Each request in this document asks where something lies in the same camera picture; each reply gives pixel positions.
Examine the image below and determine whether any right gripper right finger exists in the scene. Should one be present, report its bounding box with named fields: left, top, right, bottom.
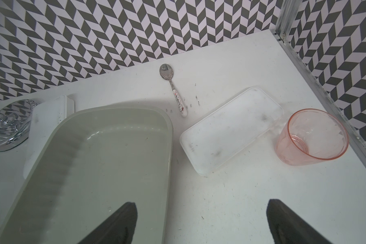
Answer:
left=266, top=199, right=330, bottom=244

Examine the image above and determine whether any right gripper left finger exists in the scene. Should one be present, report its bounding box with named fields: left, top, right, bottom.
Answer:
left=79, top=202, right=138, bottom=244

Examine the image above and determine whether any grey storage box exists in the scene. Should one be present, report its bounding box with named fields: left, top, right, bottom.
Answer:
left=0, top=105, right=173, bottom=244

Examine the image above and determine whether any translucent white pencil case right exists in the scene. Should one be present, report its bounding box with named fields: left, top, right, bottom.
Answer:
left=180, top=87, right=284, bottom=175

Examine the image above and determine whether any chrome cup rack stand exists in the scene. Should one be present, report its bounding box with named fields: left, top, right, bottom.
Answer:
left=0, top=99, right=38, bottom=152

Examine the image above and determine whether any metal spoon patterned handle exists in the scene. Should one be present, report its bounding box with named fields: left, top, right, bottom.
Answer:
left=159, top=64, right=188, bottom=118

